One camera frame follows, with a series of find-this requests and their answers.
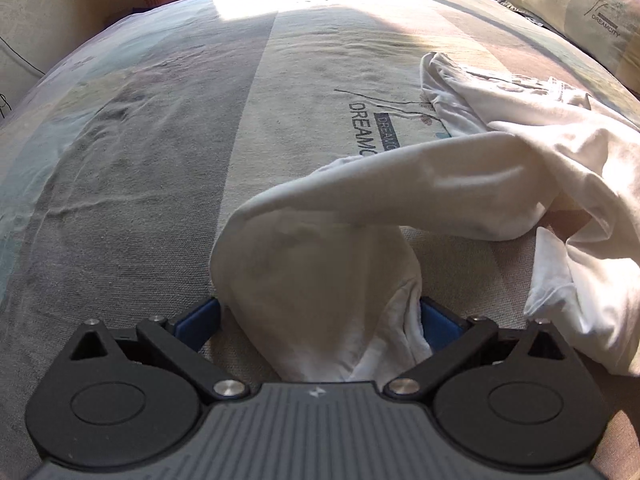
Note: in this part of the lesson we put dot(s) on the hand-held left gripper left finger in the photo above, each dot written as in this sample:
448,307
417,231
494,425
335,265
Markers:
200,320

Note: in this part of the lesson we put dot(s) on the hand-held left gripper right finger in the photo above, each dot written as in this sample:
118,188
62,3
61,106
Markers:
442,325

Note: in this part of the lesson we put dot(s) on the white printed t-shirt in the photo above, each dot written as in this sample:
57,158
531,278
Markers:
350,200

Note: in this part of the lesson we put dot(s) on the patterned pastel bed sheet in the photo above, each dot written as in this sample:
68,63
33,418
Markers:
150,160

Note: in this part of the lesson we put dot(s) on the beige printed pillow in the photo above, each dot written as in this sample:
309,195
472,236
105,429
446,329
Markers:
580,5

